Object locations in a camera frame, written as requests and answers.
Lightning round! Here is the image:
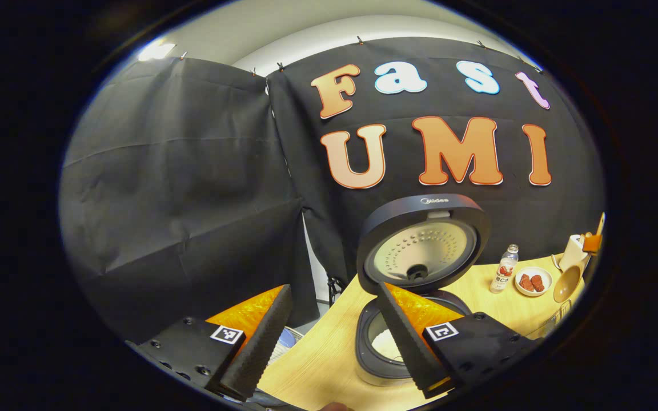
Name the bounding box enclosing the black backdrop cloth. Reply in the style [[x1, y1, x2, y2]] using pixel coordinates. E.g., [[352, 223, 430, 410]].
[[59, 35, 607, 343]]

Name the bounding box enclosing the white plate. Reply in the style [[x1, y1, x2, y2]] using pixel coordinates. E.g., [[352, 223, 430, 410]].
[[515, 267, 553, 297]]

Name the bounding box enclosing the black rice cooker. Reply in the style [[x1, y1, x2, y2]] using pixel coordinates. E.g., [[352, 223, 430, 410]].
[[355, 194, 491, 388]]

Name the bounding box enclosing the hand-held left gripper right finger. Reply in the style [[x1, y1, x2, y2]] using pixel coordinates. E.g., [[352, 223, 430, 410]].
[[376, 281, 537, 400]]

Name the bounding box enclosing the white toaster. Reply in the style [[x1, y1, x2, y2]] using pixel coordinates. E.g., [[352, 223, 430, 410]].
[[560, 234, 591, 272]]

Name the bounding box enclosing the row of small backdrop clips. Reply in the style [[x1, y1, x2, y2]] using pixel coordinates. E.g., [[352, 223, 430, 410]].
[[179, 35, 544, 76]]

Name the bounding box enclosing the white rice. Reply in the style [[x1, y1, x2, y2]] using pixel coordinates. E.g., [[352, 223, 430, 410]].
[[371, 329, 404, 364]]

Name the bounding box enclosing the ceiling light panel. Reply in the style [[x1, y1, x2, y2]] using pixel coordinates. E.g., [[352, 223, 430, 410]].
[[138, 43, 176, 62]]

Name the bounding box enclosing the clear plastic bottle red label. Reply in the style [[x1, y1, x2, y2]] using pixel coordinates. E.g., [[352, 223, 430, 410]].
[[490, 244, 519, 294]]

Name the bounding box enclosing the wooden spoon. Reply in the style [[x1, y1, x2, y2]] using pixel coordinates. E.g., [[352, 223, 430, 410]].
[[553, 212, 606, 304]]

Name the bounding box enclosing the pale blue object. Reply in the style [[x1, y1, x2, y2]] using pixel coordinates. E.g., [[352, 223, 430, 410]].
[[269, 327, 305, 367]]

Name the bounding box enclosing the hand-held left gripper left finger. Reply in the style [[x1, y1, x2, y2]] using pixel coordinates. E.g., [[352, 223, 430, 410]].
[[125, 284, 295, 403]]

